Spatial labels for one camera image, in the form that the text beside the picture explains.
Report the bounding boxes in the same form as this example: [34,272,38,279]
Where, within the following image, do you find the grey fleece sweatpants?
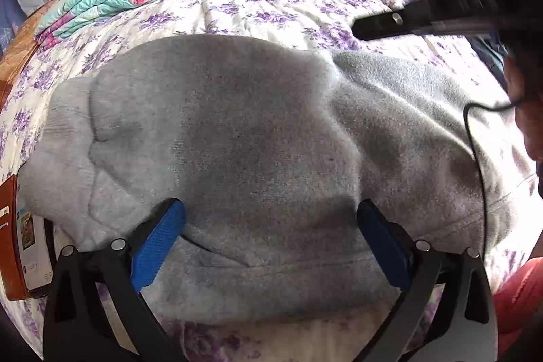
[18,35,529,323]

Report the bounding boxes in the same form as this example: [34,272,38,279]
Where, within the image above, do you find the red clothing of person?
[493,236,542,357]

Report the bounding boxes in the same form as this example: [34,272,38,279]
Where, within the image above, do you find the purple floral bed sheet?
[1,0,542,357]

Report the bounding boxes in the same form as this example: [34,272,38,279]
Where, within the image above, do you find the black cable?
[462,100,517,261]

